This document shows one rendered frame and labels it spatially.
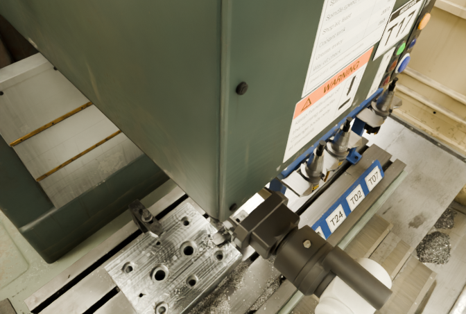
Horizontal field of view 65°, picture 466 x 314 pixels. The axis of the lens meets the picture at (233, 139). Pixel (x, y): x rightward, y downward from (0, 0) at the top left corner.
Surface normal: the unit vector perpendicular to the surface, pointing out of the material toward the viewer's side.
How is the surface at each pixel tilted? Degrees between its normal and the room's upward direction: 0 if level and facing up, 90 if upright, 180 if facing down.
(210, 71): 90
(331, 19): 90
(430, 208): 24
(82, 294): 0
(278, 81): 90
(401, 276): 8
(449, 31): 90
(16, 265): 0
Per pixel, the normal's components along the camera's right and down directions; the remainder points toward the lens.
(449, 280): -0.18, -0.79
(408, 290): 0.14, -0.71
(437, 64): -0.71, 0.52
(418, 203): -0.25, -0.38
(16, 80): 0.70, 0.56
